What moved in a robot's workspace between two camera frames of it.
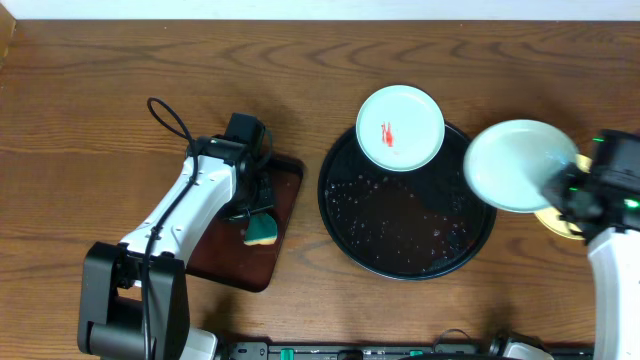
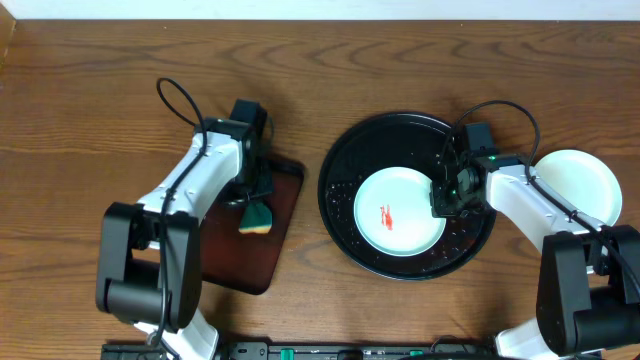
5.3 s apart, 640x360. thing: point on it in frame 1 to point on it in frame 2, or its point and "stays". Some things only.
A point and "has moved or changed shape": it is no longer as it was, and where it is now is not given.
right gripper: (555, 185) to (440, 207)
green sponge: (261, 229) has moved or changed shape
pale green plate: (511, 163) has moved or changed shape
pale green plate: (400, 128) to (393, 212)
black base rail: (439, 351) stays
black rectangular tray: (223, 255) stays
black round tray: (403, 225) stays
